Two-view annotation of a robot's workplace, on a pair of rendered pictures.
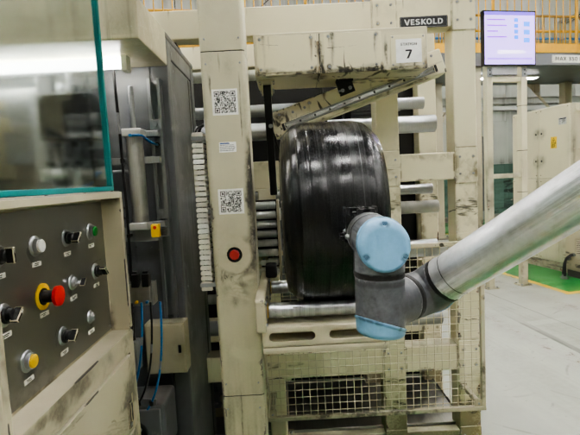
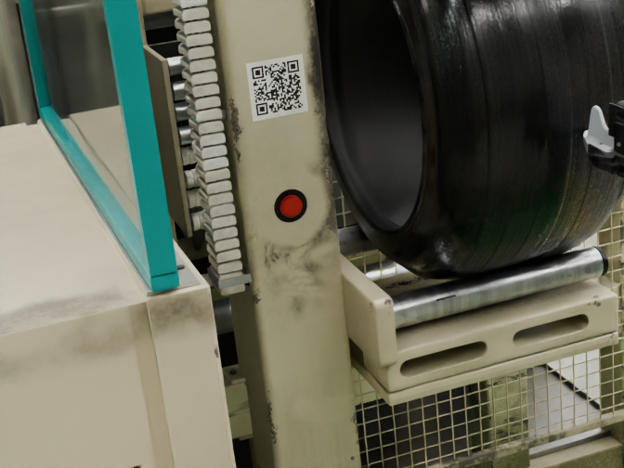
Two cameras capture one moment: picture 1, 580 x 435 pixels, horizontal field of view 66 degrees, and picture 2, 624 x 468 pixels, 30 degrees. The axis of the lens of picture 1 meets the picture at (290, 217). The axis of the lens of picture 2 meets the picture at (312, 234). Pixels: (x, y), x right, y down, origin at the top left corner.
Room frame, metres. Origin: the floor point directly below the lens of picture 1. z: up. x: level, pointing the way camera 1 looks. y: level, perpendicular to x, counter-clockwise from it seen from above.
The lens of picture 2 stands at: (-0.07, 0.58, 1.56)
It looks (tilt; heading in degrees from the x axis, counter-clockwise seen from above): 21 degrees down; 343
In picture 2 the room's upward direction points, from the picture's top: 6 degrees counter-clockwise
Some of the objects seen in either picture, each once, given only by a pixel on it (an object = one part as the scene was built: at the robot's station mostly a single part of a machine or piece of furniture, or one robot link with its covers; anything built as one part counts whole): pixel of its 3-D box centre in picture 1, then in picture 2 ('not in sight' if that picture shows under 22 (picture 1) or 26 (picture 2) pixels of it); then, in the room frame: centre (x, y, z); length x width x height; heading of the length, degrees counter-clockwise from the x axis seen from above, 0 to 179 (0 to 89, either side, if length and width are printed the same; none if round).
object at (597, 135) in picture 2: not in sight; (597, 129); (1.08, -0.14, 1.16); 0.09 x 0.03 x 0.06; 0
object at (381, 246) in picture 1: (378, 242); not in sight; (0.80, -0.16, 1.15); 0.12 x 0.09 x 0.10; 0
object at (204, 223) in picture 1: (204, 211); (208, 116); (1.35, 0.26, 1.19); 0.05 x 0.04 x 0.48; 0
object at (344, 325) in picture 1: (324, 329); (491, 330); (1.27, -0.08, 0.84); 0.36 x 0.09 x 0.06; 90
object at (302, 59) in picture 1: (337, 60); not in sight; (1.70, -0.21, 1.71); 0.61 x 0.25 x 0.15; 90
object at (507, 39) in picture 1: (507, 39); not in sight; (4.69, -2.33, 2.60); 0.60 x 0.05 x 0.55; 100
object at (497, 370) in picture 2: (320, 326); (448, 318); (1.41, -0.08, 0.80); 0.37 x 0.36 x 0.02; 0
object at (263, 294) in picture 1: (264, 298); (333, 282); (1.40, 0.09, 0.90); 0.40 x 0.03 x 0.10; 0
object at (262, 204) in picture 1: (255, 237); (221, 130); (1.78, 0.14, 1.05); 0.20 x 0.15 x 0.30; 90
